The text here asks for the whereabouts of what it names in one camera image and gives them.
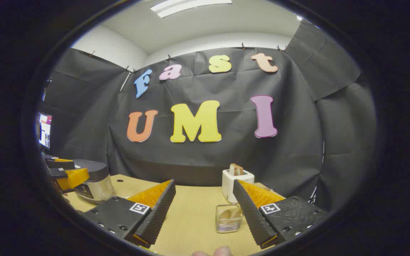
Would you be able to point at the toasted bread slice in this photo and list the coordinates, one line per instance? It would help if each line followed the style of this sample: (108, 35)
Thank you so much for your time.
(236, 169)

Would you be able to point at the computer monitor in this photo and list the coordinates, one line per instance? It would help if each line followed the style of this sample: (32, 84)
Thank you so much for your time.
(45, 129)

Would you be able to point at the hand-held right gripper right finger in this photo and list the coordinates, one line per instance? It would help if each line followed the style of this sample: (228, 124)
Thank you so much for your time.
(249, 213)

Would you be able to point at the wooden spoon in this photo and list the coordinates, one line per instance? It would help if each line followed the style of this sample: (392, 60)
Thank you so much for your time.
(227, 214)

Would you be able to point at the ceiling light panel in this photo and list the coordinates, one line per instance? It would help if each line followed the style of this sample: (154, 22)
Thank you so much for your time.
(190, 6)

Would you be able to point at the silver rice cooker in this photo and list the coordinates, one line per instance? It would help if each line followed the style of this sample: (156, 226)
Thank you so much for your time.
(96, 185)

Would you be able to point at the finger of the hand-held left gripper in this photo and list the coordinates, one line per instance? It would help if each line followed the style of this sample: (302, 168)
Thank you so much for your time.
(73, 179)
(61, 164)

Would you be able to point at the black backdrop cloth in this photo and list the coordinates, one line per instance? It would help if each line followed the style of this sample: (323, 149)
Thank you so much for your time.
(226, 156)

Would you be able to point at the metal chopstick holder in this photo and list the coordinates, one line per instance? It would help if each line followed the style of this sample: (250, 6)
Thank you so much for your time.
(226, 227)

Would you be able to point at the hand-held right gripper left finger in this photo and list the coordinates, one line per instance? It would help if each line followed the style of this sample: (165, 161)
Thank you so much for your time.
(160, 213)

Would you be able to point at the white toaster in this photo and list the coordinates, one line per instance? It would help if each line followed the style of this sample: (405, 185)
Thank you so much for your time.
(228, 185)

